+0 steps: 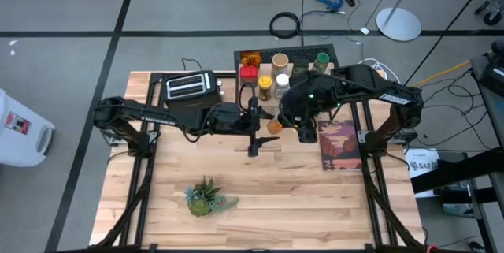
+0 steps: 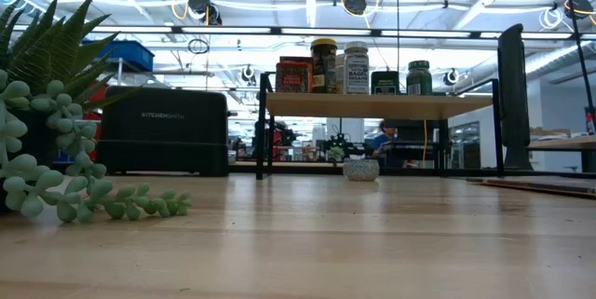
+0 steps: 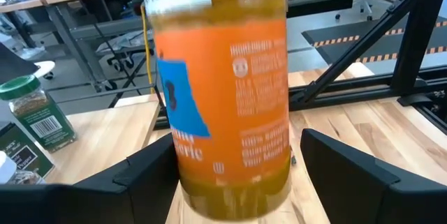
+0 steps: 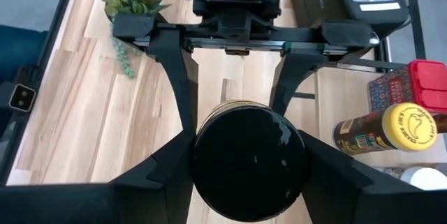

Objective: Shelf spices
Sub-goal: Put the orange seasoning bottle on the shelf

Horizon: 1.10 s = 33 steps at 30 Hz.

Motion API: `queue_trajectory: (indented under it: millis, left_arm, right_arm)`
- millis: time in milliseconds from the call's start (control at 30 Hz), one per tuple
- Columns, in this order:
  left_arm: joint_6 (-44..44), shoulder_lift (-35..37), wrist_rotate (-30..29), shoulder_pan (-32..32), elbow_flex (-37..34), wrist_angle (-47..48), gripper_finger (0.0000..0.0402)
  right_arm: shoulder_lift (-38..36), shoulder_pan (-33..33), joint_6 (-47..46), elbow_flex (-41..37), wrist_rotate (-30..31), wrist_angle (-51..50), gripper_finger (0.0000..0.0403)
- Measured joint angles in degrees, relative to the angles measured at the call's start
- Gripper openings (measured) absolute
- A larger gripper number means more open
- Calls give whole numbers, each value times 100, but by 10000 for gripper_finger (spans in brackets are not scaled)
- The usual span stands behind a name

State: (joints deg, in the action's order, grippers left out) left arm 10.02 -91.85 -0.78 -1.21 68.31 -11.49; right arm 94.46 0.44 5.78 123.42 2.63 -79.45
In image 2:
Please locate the yellow-lid spice jar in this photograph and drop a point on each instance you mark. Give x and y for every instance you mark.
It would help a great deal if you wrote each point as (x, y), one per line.
(323, 66)

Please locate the artificial succulent plant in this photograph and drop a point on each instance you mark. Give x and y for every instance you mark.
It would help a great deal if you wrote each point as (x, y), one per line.
(46, 57)

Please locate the wooden background desk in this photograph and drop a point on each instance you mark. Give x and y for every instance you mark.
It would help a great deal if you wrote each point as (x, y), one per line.
(559, 143)

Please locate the canyon picture book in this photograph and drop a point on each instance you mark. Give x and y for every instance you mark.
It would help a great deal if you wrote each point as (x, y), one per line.
(535, 187)

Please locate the person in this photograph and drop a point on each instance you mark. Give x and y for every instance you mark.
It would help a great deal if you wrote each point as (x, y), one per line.
(383, 140)

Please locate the green-lid spice jar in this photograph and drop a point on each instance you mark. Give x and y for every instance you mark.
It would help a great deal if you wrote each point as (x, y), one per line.
(419, 79)

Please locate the blue storage bin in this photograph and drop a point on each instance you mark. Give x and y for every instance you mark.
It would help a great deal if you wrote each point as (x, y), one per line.
(130, 54)

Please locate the wooden shelf with black legs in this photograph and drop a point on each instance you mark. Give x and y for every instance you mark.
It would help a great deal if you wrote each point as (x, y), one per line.
(372, 105)

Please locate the white-lid spice jar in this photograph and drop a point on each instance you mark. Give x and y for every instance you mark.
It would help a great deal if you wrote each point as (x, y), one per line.
(356, 70)

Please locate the black two-slot toaster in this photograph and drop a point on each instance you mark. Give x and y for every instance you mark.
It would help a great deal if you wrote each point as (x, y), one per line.
(163, 131)

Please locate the grey cylinder under shelf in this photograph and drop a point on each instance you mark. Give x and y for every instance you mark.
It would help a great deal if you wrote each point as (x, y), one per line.
(361, 170)

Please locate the black upright panel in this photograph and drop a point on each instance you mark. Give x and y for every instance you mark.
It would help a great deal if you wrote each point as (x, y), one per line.
(514, 103)

